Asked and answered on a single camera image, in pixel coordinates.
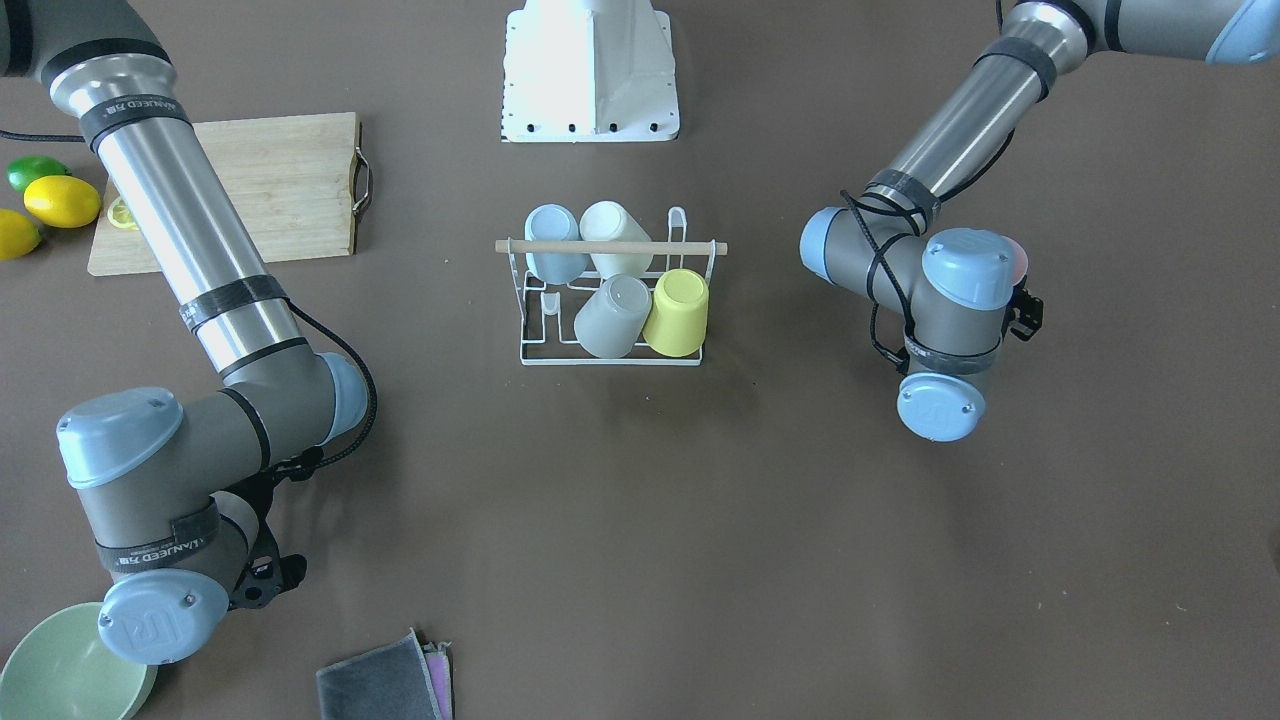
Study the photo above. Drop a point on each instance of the pink cup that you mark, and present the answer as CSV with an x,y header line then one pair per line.
x,y
1020,261

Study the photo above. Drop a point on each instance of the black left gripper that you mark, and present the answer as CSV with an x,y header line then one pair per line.
x,y
1027,311

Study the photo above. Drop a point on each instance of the yellow cup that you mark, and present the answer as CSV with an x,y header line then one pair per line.
x,y
677,323

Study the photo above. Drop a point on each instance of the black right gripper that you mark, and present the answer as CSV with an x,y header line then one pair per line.
x,y
258,583

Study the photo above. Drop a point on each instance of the green lime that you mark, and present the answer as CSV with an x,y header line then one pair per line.
x,y
22,172

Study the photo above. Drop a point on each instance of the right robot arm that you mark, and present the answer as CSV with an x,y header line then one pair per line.
x,y
178,495

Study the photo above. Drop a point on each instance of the grey cup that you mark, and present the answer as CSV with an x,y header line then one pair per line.
x,y
609,323

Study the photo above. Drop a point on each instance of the pink cloth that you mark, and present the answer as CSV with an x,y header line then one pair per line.
x,y
438,663

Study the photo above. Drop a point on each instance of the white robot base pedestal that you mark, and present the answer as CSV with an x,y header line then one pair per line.
x,y
589,72

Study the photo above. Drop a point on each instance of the white wire cup holder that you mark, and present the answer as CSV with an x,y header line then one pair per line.
x,y
549,310

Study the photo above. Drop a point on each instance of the bamboo cutting board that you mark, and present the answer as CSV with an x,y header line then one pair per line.
x,y
292,179

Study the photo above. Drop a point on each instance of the cream white cup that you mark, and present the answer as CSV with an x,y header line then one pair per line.
x,y
608,222

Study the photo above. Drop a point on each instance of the yellow lemon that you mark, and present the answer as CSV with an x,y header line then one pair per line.
x,y
62,201
19,235

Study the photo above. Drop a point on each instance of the green bowl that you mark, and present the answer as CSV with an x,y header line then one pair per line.
x,y
63,670

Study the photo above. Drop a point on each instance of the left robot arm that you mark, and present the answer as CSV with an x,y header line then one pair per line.
x,y
961,291

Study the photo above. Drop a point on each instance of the grey cloth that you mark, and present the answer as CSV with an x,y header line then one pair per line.
x,y
390,682

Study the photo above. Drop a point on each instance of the light blue cup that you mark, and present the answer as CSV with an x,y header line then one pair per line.
x,y
553,223

